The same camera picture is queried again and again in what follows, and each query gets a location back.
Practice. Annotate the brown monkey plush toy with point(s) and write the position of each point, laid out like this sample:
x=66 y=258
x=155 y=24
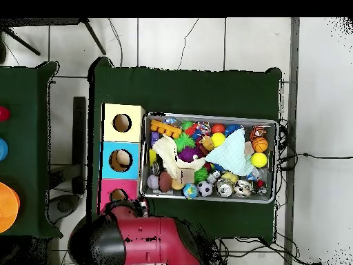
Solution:
x=207 y=142

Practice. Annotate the wooden three-hole box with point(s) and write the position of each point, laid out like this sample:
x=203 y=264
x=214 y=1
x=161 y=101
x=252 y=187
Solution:
x=135 y=171

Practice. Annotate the shallow clear mesh bin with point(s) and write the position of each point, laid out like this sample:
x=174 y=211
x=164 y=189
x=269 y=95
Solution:
x=220 y=199

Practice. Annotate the green spiky ball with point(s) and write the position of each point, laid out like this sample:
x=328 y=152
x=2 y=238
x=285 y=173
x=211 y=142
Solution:
x=184 y=142

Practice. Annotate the cream waffle cloth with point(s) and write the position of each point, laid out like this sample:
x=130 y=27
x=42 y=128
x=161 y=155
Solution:
x=165 y=150

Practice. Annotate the brown football toy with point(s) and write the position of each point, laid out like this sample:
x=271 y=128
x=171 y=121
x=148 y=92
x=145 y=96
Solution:
x=165 y=182

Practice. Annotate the smooth yellow ball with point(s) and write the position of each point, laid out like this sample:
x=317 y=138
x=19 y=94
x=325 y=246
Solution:
x=218 y=139

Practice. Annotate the white baseball toy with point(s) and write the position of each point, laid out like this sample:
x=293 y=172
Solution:
x=153 y=181

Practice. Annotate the dark green table cloth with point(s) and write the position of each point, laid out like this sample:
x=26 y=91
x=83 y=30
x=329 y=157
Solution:
x=24 y=91
x=179 y=91

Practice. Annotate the mint green cloth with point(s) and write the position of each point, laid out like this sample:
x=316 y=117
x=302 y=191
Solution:
x=231 y=154

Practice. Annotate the blue spiky ball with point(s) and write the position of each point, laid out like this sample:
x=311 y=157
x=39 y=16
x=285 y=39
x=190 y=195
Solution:
x=233 y=129

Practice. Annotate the orange basketball toy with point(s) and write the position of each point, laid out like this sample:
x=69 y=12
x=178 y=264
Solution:
x=260 y=144

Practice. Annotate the yellow tennis ball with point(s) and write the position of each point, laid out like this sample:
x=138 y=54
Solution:
x=259 y=160

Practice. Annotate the black upright stand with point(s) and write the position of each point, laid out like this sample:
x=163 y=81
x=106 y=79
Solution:
x=79 y=138

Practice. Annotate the black tripod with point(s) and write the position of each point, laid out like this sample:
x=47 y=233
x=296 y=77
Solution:
x=93 y=37

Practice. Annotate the blue plastic cup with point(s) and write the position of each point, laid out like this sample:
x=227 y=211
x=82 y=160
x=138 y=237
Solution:
x=2 y=149

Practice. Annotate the red plastic cup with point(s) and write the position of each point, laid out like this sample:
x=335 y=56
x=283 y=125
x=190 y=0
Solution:
x=3 y=113

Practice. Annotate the large orange plastic cup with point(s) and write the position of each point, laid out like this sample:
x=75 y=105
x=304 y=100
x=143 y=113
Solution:
x=8 y=207

